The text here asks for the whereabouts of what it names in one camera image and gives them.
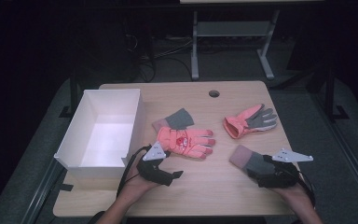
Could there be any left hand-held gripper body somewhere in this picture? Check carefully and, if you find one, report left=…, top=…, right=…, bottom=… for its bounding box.
left=135, top=141, right=172, bottom=187

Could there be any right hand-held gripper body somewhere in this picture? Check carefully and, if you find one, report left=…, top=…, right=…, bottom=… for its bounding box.
left=255, top=147, right=314, bottom=189

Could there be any gray glove with pink cuff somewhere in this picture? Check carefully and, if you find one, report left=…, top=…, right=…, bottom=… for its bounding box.
left=228, top=144, right=277, bottom=179
left=151, top=107, right=196, bottom=133

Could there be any pink glove with cartoon print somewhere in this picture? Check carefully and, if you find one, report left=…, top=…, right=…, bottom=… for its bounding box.
left=156, top=126, right=216, bottom=161

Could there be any pink glove with gray palm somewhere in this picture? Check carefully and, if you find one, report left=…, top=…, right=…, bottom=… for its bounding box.
left=223, top=103, right=279, bottom=140

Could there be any white rectangular box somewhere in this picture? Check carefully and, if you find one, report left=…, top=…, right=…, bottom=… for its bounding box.
left=53, top=88, right=147, bottom=180

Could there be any person's left hand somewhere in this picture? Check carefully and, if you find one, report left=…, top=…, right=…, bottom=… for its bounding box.
left=117, top=155, right=160, bottom=206

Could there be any person's right hand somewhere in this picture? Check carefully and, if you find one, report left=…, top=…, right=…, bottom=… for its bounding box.
left=269, top=181, right=315, bottom=217

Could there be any black stand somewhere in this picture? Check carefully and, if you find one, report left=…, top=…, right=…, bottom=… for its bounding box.
left=306, top=60, right=351, bottom=123
left=58, top=62, right=82, bottom=119

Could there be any gray metal stand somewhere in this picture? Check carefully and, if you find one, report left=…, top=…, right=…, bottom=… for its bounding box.
left=190, top=8, right=281, bottom=81

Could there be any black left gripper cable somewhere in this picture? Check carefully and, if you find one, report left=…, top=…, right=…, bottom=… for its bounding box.
left=116, top=145, right=153, bottom=198

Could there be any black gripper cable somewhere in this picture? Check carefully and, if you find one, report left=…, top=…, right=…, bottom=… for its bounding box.
left=116, top=145, right=153, bottom=198
left=297, top=170, right=317, bottom=209

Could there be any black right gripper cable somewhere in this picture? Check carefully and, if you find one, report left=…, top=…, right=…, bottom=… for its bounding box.
left=297, top=170, right=317, bottom=209

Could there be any metal floor rail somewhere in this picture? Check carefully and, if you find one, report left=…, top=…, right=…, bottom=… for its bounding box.
left=310, top=91, right=358, bottom=208
left=20, top=160, right=67, bottom=224

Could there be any bundle of floor cables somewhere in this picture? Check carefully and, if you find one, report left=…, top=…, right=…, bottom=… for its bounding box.
left=122, top=31, right=194, bottom=84

